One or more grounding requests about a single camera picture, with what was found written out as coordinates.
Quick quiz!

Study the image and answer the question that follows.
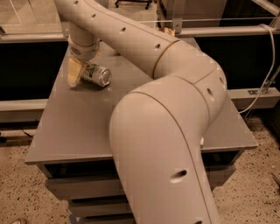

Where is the brown chips bag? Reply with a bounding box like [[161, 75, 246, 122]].
[[163, 27, 175, 37]]

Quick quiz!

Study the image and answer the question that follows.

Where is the silver green 7up can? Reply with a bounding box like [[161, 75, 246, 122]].
[[82, 64, 112, 87]]

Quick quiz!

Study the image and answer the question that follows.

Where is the drawer with knob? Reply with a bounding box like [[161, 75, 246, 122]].
[[68, 195, 131, 217], [45, 164, 236, 200]]

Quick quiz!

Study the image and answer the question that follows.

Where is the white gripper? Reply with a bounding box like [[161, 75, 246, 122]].
[[67, 41, 100, 88]]

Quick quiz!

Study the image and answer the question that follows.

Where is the middle drawer with knob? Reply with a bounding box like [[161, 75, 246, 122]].
[[68, 195, 131, 217]]

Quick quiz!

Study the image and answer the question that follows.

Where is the metal railing frame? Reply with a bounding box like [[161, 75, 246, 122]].
[[0, 0, 280, 43]]

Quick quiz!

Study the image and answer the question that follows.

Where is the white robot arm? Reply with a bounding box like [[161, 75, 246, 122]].
[[55, 0, 227, 224]]

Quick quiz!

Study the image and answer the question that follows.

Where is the top drawer with knob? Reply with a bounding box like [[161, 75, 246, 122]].
[[45, 164, 236, 200]]

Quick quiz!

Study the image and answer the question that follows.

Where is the grey drawer cabinet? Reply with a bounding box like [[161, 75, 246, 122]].
[[24, 38, 259, 224]]

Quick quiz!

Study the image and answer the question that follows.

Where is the bottom drawer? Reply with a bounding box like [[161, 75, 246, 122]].
[[82, 213, 136, 224]]

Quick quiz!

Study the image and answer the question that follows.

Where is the white cable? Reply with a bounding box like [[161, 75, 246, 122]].
[[238, 24, 277, 115]]

